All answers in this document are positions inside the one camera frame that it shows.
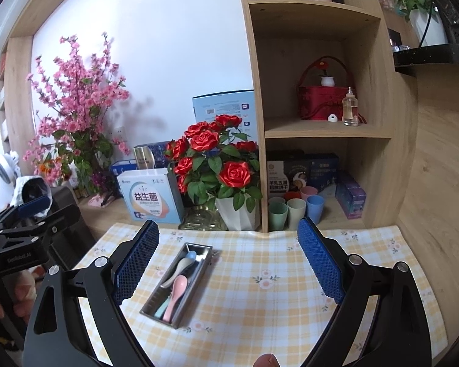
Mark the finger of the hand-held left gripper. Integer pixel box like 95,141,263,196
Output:
17,195,52,218
0,203,81,249

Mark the small white vase red flower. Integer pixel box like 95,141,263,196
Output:
315,59,335,88

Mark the red rose plant white pot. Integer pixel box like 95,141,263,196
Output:
165,114,263,232

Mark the tall light blue box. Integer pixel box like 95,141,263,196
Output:
192,90,255,154

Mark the beige speckled spoon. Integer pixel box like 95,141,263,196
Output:
160,257,195,289

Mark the white and black biscuit box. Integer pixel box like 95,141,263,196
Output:
267,161,291,199

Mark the blue illustrated box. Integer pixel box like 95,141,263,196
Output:
310,153,340,195

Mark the pink spoon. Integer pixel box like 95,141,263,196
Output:
161,274,189,322

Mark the dark box with moon print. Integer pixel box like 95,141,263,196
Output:
289,157,312,192

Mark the metal utensil tray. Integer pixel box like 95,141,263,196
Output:
139,242,214,329

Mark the wooden shelf unit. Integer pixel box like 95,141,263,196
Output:
235,0,419,234

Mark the white supplement box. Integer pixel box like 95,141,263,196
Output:
117,167,185,224

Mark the beige cup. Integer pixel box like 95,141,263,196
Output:
287,198,307,231

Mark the black speckled counter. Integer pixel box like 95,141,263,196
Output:
392,44,459,77

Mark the pink blossom bouquet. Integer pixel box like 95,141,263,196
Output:
23,32,132,197

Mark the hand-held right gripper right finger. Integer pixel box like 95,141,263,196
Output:
296,216,437,367

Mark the green spoon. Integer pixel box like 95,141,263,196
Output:
153,298,169,320

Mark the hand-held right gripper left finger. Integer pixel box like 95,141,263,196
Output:
23,220,161,367

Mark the clear perfume bottle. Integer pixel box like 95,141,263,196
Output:
341,87,359,127

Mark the dark blue patterned box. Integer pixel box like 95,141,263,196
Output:
145,141,177,169

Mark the white and black jacket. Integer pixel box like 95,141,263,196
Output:
11,176,53,209

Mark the blue carton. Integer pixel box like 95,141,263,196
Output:
110,159,138,184

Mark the red basket with handle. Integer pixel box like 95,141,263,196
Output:
296,57,362,123

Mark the person's right hand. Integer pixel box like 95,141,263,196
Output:
254,354,280,367

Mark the black chair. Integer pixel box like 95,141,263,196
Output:
31,185,96,276

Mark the person's left hand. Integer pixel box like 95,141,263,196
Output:
0,273,37,322

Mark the purple box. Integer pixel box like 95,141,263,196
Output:
334,170,367,220

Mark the blue cup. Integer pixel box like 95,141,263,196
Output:
306,195,326,225

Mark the small white fan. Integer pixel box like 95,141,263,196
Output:
0,152,21,191

